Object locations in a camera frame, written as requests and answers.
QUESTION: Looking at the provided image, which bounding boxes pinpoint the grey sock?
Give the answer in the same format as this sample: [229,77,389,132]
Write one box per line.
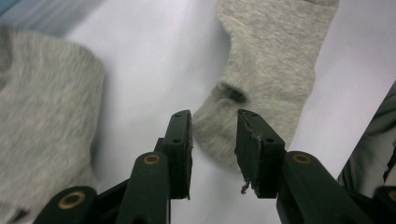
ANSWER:
[0,26,106,224]
[191,0,340,173]

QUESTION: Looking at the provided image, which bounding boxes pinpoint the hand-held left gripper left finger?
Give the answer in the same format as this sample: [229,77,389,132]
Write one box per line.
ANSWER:
[115,109,194,224]

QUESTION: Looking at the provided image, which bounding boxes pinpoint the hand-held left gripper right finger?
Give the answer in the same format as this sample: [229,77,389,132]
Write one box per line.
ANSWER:
[234,108,372,224]

